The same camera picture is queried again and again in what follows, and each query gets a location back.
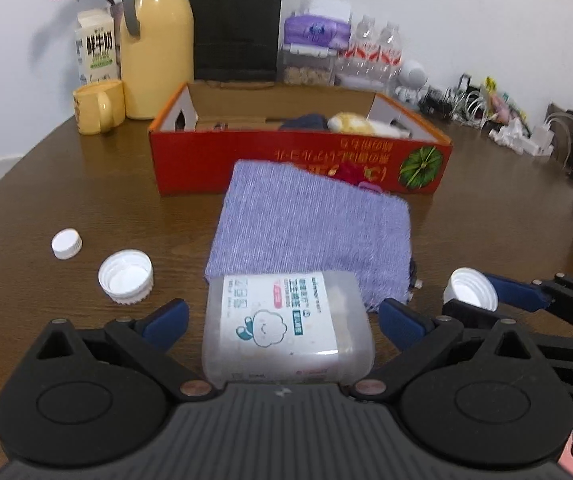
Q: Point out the large white ribbed cap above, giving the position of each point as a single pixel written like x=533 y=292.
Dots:
x=127 y=276

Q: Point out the red cardboard pumpkin box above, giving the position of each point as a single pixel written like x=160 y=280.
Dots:
x=205 y=129

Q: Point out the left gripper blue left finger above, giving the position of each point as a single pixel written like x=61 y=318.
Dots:
x=166 y=325

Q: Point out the white robot figurine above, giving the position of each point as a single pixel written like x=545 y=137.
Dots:
x=411 y=80

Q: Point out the colourful snack packets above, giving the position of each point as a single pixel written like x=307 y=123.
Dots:
x=501 y=107

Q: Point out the water bottle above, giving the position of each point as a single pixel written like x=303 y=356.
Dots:
x=363 y=51
x=389 y=53

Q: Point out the white milk carton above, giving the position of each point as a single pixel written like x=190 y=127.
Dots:
x=95 y=46

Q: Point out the white power adapter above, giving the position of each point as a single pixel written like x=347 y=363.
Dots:
x=540 y=142

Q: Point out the clear seed container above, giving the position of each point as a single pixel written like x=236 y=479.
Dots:
x=307 y=65

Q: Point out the purple tissue pack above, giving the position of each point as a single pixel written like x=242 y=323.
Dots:
x=316 y=31

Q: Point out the yellow thermos jug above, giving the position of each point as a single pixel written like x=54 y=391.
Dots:
x=156 y=53

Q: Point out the yellow ceramic mug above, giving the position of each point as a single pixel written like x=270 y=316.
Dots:
x=100 y=106

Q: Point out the yellow plush toy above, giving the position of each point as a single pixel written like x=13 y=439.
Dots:
x=348 y=123

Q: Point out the water bottle left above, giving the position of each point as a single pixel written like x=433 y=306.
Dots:
x=363 y=51

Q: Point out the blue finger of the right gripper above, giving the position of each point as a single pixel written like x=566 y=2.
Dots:
x=469 y=315
x=524 y=296

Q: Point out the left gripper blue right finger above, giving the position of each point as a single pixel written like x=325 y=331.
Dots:
x=401 y=325

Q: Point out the small white bottle cap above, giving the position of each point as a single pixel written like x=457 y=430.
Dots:
x=66 y=244

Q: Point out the dark navy pouch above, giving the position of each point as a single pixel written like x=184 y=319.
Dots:
x=309 y=122

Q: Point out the purple knitted cloth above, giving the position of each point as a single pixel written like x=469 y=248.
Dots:
x=277 y=218

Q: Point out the black paper bag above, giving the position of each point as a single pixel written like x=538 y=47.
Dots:
x=236 y=40

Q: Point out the water bottle middle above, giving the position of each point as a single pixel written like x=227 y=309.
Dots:
x=389 y=53

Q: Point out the crumpled white paper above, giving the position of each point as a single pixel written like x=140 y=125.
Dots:
x=511 y=136

